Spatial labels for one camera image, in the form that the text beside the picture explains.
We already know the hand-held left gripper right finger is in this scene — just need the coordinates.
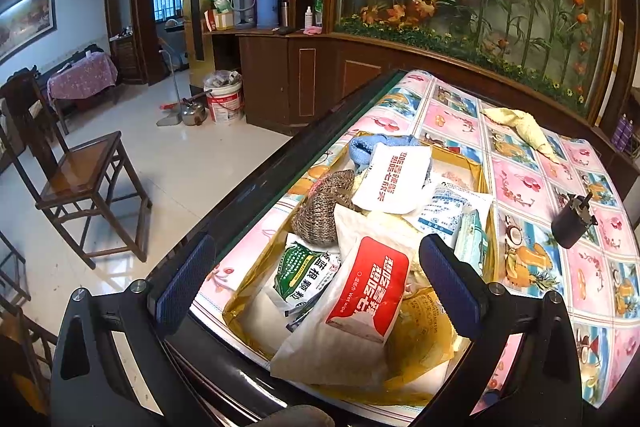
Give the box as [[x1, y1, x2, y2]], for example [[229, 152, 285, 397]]
[[418, 234, 584, 427]]

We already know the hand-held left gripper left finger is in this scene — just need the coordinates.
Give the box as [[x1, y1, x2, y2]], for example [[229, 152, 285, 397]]
[[50, 232, 218, 427]]

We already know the light blue cartoon packet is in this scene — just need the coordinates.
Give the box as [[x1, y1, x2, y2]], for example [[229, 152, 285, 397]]
[[452, 207, 489, 279]]

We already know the orange packet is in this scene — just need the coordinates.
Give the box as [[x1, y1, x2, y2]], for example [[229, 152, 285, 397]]
[[387, 287, 457, 383]]

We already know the gold cardboard box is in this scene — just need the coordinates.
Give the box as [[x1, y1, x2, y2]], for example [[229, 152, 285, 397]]
[[222, 142, 497, 409]]

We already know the blue and white packet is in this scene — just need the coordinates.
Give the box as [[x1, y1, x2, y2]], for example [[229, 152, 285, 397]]
[[415, 183, 494, 249]]

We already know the large red and white packet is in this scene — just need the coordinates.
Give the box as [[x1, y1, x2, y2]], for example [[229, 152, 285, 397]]
[[271, 234, 412, 389]]

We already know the plain white plastic packet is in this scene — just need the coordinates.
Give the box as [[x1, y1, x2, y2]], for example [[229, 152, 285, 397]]
[[332, 204, 402, 260]]

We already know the small white red-lettered packet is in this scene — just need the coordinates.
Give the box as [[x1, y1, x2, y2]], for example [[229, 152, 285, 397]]
[[351, 142, 434, 214]]

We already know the black round table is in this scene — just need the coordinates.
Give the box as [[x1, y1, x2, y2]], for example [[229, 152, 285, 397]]
[[145, 69, 506, 427]]

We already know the pink towel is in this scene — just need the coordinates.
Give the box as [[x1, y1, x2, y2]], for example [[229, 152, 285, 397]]
[[442, 169, 474, 188]]

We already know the printed pink and blue tablecloth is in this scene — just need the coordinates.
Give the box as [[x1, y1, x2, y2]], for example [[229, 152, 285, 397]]
[[192, 69, 640, 413]]

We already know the green and white packet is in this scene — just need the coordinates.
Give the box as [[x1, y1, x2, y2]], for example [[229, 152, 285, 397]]
[[273, 240, 342, 324]]

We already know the black electric motor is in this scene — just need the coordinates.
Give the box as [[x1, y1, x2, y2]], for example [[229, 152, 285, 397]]
[[551, 192, 599, 250]]

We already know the brown wooden chair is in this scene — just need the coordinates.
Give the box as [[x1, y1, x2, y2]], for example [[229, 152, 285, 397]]
[[0, 74, 154, 271], [0, 232, 59, 409]]

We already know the blue towel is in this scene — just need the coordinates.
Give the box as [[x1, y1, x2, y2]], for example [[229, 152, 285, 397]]
[[348, 134, 422, 178]]

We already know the pale yellow towel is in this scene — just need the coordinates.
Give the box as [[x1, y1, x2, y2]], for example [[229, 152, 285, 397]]
[[481, 107, 562, 166]]

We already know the metal kettle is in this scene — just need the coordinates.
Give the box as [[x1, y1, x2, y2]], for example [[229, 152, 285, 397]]
[[179, 91, 209, 127]]

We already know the white plastic bucket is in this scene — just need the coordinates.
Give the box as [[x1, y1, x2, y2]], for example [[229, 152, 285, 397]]
[[203, 69, 246, 126]]

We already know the dark wooden cabinet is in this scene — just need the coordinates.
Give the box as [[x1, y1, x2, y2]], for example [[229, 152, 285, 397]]
[[202, 27, 640, 168]]

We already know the table with pink cloth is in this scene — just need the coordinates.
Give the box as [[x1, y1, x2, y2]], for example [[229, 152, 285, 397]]
[[46, 52, 119, 108]]

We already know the small carton box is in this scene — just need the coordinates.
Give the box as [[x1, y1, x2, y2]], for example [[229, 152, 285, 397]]
[[202, 9, 235, 32]]

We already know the grey thermos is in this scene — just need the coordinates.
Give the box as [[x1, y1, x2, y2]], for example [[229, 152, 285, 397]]
[[230, 0, 257, 30]]

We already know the blue thermos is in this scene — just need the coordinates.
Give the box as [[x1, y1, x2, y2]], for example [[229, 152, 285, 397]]
[[256, 0, 280, 29]]

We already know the long-handled dustpan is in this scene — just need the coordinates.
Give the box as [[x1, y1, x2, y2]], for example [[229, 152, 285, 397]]
[[156, 52, 185, 128]]

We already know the framed wall painting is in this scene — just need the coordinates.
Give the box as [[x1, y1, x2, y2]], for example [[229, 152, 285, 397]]
[[0, 0, 56, 64]]

